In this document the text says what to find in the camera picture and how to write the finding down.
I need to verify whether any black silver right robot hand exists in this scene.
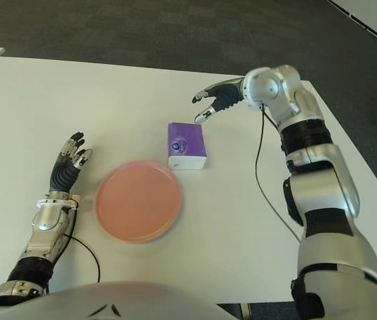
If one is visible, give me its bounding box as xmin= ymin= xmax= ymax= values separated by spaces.
xmin=191 ymin=77 xmax=246 ymax=125

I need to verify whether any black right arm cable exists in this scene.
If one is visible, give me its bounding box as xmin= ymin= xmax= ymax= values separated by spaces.
xmin=254 ymin=103 xmax=302 ymax=243

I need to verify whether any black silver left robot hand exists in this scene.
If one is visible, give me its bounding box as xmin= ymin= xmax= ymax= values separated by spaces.
xmin=49 ymin=131 xmax=94 ymax=194

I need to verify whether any pink round plate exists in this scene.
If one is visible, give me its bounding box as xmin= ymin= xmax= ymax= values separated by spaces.
xmin=95 ymin=159 xmax=185 ymax=244

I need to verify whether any silver robot torso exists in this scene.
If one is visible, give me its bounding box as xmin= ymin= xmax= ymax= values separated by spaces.
xmin=0 ymin=281 xmax=242 ymax=320

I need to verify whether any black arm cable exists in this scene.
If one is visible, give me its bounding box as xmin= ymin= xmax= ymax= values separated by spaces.
xmin=254 ymin=103 xmax=302 ymax=243
xmin=41 ymin=199 xmax=102 ymax=296

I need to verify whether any purple tissue paper pack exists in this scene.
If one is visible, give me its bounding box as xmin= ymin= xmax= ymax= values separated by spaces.
xmin=167 ymin=122 xmax=208 ymax=171

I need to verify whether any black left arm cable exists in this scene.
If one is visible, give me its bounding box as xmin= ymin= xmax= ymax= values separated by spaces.
xmin=41 ymin=199 xmax=102 ymax=296

